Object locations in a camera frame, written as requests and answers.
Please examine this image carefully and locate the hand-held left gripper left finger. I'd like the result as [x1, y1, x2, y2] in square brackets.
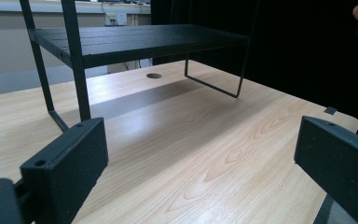
[20, 117, 110, 224]

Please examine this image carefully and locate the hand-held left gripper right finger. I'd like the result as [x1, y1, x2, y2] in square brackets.
[293, 115, 358, 224]

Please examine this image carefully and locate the black two-tier shelf rack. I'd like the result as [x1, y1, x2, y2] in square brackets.
[19, 0, 252, 133]

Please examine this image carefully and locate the black curtain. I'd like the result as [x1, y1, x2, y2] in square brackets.
[150, 0, 358, 144]

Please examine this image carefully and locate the black outlet cable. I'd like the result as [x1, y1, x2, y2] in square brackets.
[101, 1, 119, 26]

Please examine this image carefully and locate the white wall outlet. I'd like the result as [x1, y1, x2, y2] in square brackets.
[104, 12, 128, 27]

